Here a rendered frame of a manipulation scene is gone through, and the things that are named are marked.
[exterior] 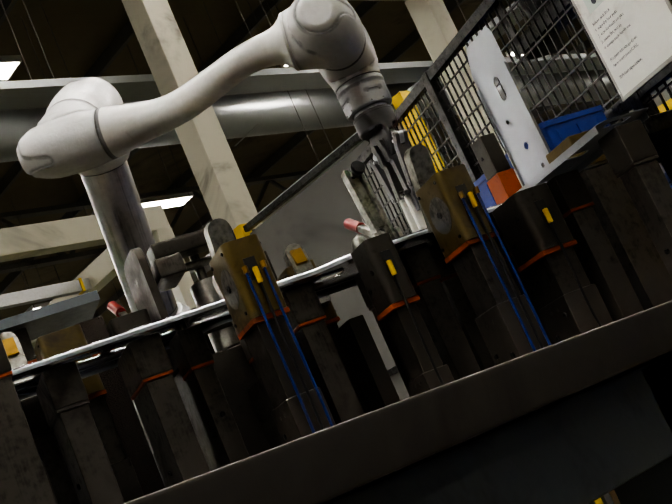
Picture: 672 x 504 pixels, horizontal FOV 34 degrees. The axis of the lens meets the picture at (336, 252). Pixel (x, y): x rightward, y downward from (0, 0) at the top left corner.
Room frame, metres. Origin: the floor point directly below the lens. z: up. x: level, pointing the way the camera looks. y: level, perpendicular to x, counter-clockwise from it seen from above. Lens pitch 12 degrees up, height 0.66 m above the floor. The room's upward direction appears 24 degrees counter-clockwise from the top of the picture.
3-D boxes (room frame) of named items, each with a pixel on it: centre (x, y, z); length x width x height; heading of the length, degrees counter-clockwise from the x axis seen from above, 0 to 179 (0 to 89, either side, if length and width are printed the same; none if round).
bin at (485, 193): (2.21, -0.47, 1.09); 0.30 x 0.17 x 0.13; 26
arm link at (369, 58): (1.84, -0.16, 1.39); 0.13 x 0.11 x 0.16; 172
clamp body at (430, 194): (1.63, -0.20, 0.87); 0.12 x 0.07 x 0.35; 25
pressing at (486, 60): (1.96, -0.40, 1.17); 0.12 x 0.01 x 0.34; 25
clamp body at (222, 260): (1.51, 0.13, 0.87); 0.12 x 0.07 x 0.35; 25
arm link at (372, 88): (1.86, -0.16, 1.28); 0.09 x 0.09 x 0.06
